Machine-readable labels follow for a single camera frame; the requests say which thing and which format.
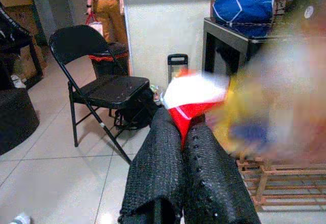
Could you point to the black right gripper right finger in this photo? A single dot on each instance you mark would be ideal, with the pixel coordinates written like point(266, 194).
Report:
point(214, 178)

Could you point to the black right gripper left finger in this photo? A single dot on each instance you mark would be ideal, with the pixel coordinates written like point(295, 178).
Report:
point(158, 163)

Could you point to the red orange snack bag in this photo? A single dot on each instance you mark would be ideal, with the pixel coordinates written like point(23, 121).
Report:
point(193, 94)

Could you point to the blue yellow snack bag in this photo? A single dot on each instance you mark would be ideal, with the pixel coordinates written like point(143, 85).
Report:
point(259, 112)

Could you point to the black bin red band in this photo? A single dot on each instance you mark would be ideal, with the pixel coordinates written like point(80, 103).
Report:
point(117, 61)

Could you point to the black floor bag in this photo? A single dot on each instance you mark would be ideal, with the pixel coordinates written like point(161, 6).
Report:
point(132, 114)

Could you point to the small colourful floor items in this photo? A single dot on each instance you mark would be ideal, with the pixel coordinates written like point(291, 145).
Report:
point(157, 95)

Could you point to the wooden slatted rack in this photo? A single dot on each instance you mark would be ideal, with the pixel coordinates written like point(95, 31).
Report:
point(285, 183)

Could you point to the black folding chair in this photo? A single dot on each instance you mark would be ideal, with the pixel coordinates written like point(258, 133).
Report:
point(109, 91)

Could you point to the black trolley case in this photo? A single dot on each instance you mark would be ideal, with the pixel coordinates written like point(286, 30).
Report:
point(177, 66)

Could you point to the black side table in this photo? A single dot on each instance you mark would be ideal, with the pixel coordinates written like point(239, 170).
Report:
point(224, 48)

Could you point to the tall white appliance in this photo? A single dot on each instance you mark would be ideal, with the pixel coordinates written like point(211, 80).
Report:
point(165, 30)

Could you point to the small white floor object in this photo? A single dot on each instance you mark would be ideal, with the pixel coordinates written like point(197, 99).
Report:
point(21, 219)

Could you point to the black round ottoman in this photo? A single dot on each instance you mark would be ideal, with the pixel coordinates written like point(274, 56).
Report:
point(15, 119)

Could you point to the red white carrier bag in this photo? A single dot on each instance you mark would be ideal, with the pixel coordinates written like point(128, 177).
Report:
point(95, 25)

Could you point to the person in brown trousers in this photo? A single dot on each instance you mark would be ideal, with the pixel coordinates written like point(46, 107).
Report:
point(108, 7)

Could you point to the blue fabric bag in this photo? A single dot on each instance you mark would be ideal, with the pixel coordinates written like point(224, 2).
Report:
point(242, 7)

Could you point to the large brown cardboard carton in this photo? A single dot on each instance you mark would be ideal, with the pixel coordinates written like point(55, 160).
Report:
point(23, 12)

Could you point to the black metal frame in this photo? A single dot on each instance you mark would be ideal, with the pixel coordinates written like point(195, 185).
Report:
point(12, 35)

